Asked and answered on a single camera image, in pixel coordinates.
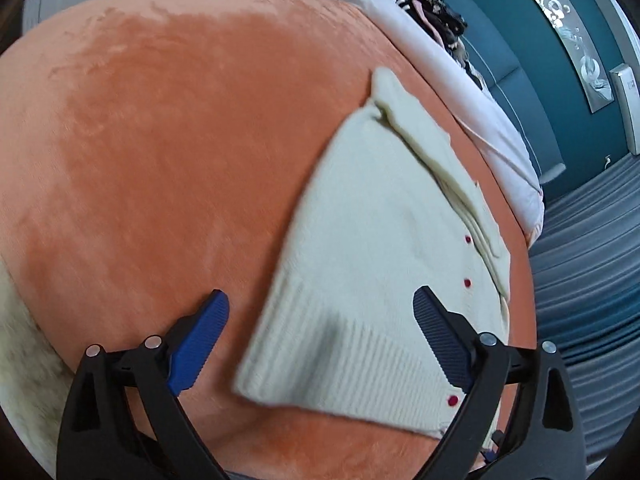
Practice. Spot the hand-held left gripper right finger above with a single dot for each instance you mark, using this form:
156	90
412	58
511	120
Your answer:
440	332

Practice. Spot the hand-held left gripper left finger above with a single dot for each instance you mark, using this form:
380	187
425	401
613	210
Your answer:
199	334

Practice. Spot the cream knit cardigan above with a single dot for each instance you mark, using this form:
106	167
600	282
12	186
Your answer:
380	255

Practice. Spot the pile of dark patterned clothes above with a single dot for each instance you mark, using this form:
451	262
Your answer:
440	17

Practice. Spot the cream fluffy rug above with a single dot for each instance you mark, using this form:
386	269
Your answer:
25	355

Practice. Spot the orange plush blanket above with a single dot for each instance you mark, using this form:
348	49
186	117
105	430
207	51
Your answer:
165	150

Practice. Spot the pale pink bed sheet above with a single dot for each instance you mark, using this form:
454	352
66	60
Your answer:
465	95

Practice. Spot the teal upholstered headboard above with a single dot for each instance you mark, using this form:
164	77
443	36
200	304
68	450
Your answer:
520	100

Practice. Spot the white wall heater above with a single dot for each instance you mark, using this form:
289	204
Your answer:
629	107

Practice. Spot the silver floral wall art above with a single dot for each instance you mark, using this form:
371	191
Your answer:
565	20

